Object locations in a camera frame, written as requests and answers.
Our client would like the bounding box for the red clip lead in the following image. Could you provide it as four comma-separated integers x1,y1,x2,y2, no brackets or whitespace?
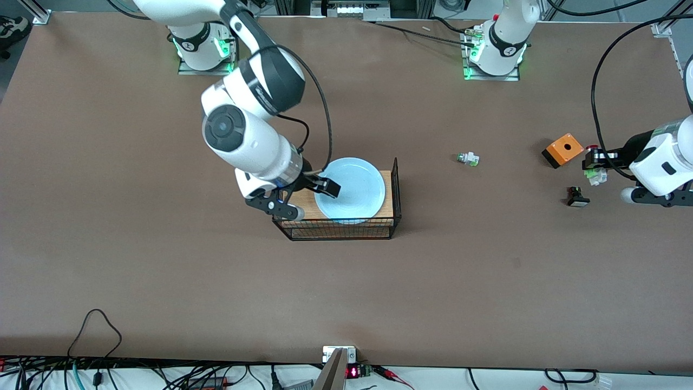
373,366,415,390

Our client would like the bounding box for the looped black cable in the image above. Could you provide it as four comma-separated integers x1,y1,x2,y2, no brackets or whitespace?
67,308,123,359

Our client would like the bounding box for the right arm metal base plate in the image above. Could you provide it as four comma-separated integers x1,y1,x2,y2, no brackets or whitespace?
177,37,239,76

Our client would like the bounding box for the black wire mesh basket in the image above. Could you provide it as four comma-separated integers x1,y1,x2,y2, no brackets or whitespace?
272,157,403,242

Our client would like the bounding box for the grey metal camera bar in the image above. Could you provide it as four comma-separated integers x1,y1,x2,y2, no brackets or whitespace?
313,348,349,390

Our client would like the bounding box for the thin black table cable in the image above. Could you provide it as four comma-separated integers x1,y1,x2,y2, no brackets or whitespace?
372,21,478,48

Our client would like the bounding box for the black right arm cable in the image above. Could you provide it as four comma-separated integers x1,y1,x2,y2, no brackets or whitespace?
246,43,334,175

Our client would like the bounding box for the aluminium frame rail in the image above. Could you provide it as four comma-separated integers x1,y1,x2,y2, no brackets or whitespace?
273,0,437,22

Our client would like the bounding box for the dark shoe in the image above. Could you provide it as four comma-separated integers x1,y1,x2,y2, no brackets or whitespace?
0,15,31,47

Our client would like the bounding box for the light blue plate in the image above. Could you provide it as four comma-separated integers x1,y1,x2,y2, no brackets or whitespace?
314,157,387,225

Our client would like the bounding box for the orange button enclosure box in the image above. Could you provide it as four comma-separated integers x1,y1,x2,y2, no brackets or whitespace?
542,133,585,170

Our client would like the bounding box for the black square white-top button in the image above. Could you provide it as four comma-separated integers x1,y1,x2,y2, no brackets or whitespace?
566,186,591,208

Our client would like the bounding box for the white socket box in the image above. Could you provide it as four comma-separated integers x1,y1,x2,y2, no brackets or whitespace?
323,346,357,363

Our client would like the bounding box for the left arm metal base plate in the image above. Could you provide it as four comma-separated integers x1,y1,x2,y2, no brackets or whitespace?
462,28,522,82

